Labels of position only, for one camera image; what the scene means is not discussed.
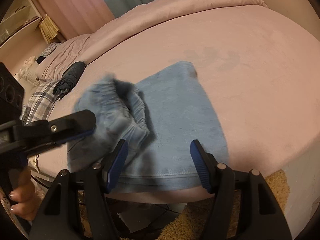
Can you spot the pink bed sheet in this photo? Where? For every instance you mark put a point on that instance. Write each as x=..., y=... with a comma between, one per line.
x=260, y=72

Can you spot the left hand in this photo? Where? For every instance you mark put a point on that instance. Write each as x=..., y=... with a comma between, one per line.
x=25, y=196

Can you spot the straw yellow hanging item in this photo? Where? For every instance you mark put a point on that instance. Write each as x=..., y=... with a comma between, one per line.
x=48, y=29

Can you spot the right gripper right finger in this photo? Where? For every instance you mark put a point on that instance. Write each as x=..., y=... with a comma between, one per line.
x=219, y=180

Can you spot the pink pillow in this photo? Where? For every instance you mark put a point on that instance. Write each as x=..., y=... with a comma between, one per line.
x=56, y=63

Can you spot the white plush toy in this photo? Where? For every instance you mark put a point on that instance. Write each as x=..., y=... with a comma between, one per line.
x=26, y=65

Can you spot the pink folded duvet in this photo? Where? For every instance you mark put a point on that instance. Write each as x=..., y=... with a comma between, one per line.
x=145, y=16

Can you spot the dark rolled clothing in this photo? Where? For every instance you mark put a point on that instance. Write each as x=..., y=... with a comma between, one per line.
x=69, y=79

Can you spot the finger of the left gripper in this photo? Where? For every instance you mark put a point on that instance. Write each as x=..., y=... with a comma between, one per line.
x=48, y=134

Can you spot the pink curtain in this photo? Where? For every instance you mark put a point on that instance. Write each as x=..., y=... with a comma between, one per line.
x=76, y=17

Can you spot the light blue denim pants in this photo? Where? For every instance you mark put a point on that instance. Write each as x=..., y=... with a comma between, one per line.
x=158, y=117

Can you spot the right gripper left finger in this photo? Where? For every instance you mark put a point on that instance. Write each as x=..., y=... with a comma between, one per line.
x=100, y=179

